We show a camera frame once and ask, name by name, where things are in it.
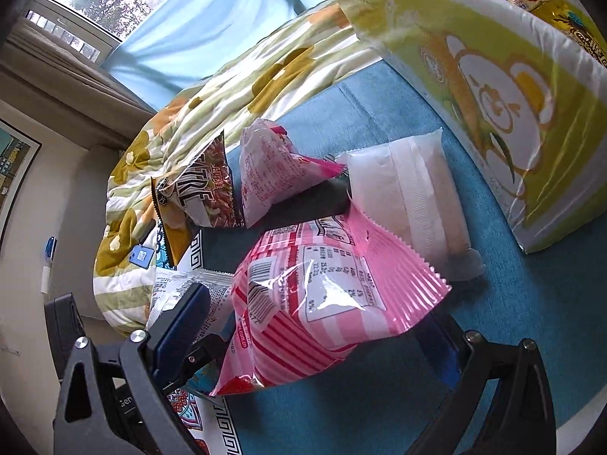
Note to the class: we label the small blue object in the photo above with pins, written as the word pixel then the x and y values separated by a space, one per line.
pixel 50 246

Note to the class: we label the framed wall poster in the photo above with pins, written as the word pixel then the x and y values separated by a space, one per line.
pixel 9 170

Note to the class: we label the pink white snack bag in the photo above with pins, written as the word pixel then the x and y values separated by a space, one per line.
pixel 265 175

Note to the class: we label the yellow black snack bag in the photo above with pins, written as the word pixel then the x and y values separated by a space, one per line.
pixel 578 23

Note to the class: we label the small black item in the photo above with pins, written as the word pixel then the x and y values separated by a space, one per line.
pixel 146 230

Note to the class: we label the blue card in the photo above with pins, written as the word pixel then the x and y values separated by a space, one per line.
pixel 141 256

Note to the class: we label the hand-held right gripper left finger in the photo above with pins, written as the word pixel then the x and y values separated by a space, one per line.
pixel 182 313

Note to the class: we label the floral blanket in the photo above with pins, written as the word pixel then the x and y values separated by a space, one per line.
pixel 189 128

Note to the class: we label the white translucent packet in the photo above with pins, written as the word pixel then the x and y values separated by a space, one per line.
pixel 412 199

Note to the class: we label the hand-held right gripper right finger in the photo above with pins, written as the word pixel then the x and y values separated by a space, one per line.
pixel 445 365

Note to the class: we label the blue table mat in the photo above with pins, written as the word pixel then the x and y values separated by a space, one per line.
pixel 379 412

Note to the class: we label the brown curtain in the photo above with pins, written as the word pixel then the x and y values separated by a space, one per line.
pixel 57 71

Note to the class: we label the brown lettered snack bag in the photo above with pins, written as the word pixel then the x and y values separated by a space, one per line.
pixel 204 194

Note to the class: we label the green cardboard box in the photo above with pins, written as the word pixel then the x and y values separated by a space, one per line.
pixel 474 104

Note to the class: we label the pink striped snack bag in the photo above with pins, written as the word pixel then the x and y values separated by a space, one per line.
pixel 322 294

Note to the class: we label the light blue cloth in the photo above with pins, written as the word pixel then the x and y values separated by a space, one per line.
pixel 204 23

